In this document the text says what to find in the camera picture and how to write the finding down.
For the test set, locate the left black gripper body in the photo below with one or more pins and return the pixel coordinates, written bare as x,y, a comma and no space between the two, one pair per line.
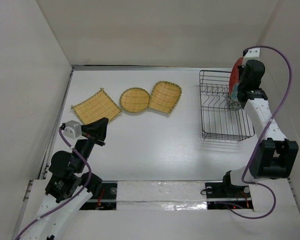
85,146

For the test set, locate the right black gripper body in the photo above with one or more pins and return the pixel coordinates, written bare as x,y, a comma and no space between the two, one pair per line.
243,69

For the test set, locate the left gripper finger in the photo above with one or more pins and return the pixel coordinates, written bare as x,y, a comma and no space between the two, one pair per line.
96,126
98,136

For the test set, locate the red teal floral plate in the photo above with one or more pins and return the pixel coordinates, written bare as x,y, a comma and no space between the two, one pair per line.
234,79

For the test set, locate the blue white floral plate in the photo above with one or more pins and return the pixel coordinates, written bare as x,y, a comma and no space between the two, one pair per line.
233,102

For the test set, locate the scoop-shaped bamboo tray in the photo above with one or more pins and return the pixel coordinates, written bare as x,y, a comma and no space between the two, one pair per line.
164,96

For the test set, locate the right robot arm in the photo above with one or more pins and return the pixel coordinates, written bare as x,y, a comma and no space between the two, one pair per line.
274,155

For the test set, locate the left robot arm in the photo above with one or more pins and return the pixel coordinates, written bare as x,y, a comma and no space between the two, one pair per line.
72,182

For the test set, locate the square bamboo tray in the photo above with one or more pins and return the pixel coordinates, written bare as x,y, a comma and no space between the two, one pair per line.
96,107

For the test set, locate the round bamboo tray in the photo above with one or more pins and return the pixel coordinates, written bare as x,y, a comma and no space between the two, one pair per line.
134,100

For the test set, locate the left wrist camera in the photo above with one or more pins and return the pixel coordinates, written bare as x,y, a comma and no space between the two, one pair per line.
72,129

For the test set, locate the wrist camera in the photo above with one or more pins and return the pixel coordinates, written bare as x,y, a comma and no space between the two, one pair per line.
251,53
72,129

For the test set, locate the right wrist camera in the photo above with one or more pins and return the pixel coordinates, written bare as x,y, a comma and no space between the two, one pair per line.
251,53

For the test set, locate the black wire dish rack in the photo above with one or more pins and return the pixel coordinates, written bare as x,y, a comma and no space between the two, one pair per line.
218,121

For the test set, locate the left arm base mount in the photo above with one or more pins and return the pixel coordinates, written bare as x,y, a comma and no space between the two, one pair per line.
105,200

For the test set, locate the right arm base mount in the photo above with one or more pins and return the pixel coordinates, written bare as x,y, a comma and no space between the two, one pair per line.
222,195

